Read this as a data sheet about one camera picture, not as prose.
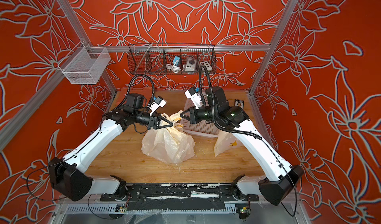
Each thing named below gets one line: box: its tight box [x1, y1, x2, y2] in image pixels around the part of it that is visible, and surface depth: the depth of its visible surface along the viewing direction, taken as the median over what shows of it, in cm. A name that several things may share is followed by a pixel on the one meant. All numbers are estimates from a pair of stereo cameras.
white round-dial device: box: [185, 57, 197, 72], surface depth 92 cm
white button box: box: [198, 60, 213, 71], surface depth 97 cm
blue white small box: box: [172, 56, 181, 66], surface depth 85 cm
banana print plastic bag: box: [213, 130, 245, 158], surface depth 81 cm
